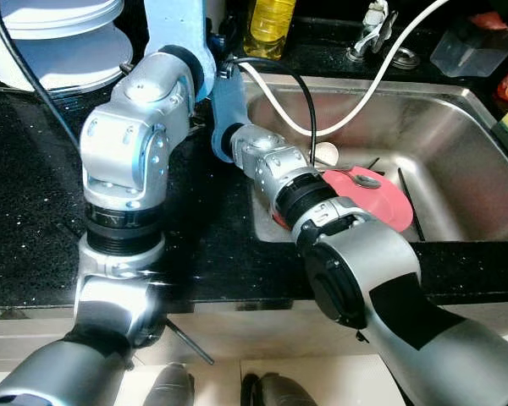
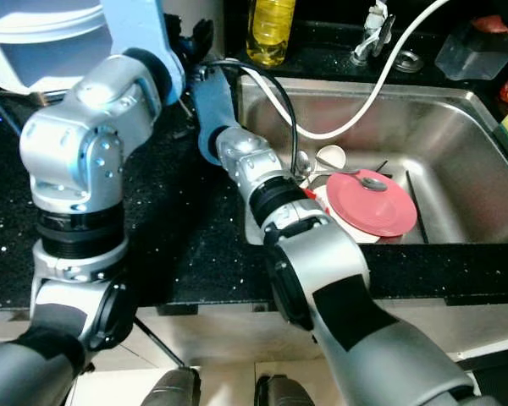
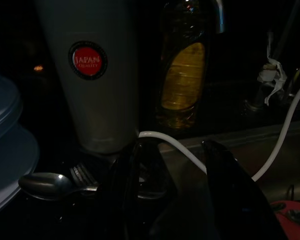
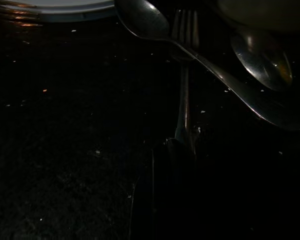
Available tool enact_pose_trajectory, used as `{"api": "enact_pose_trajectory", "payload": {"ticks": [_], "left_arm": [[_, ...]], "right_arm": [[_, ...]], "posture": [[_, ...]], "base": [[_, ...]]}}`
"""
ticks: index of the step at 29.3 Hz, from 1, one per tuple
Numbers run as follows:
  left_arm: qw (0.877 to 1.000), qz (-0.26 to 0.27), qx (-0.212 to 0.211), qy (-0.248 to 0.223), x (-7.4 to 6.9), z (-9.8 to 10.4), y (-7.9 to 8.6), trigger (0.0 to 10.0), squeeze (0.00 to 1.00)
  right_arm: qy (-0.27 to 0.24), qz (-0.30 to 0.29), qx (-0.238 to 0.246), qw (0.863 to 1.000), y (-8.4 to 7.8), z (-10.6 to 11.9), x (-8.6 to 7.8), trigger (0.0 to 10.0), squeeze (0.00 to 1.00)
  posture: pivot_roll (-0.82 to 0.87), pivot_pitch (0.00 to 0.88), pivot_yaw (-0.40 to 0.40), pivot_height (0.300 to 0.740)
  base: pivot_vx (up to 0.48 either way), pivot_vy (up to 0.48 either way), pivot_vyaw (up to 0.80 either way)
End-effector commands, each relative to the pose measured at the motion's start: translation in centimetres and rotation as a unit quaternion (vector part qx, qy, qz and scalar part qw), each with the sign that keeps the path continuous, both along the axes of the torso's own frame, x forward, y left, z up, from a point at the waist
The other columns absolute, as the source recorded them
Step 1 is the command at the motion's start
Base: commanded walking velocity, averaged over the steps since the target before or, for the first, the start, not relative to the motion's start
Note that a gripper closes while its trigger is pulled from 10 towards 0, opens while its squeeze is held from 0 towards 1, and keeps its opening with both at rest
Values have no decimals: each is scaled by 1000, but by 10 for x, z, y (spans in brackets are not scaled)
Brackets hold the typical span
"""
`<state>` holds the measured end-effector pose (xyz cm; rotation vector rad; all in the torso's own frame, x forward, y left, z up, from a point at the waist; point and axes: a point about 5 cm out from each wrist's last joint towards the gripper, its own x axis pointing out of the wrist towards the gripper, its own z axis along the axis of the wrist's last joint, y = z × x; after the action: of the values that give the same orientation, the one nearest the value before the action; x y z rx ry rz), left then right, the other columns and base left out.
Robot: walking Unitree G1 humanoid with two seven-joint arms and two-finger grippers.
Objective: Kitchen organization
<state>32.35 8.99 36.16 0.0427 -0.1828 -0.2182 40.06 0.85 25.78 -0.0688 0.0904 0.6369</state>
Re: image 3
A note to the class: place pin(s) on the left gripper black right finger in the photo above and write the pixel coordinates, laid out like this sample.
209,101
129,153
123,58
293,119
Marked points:
230,200

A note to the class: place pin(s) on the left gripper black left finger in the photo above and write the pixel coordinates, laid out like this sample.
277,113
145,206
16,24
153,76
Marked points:
130,200

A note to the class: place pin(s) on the steel fork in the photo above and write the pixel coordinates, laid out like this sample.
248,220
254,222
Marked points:
80,173

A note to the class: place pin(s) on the stainless steel sink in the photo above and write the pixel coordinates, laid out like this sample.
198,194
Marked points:
240,150

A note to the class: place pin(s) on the pink plate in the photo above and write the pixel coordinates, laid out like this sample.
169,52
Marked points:
290,225

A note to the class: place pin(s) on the steel spoon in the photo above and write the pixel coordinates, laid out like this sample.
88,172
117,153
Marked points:
296,215
42,183

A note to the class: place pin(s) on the grey canister red round sticker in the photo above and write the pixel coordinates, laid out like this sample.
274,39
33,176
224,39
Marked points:
97,105

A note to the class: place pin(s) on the yellow dish soap bottle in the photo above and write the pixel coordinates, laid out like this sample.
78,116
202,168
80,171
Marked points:
182,82

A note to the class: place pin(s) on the chrome tap with white tape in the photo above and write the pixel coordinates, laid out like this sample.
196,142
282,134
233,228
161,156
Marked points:
267,75

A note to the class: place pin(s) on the white tiered storage container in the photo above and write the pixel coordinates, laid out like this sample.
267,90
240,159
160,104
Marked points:
7,150

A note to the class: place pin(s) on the chrome curved spout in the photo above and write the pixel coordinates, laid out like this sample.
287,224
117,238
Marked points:
220,20

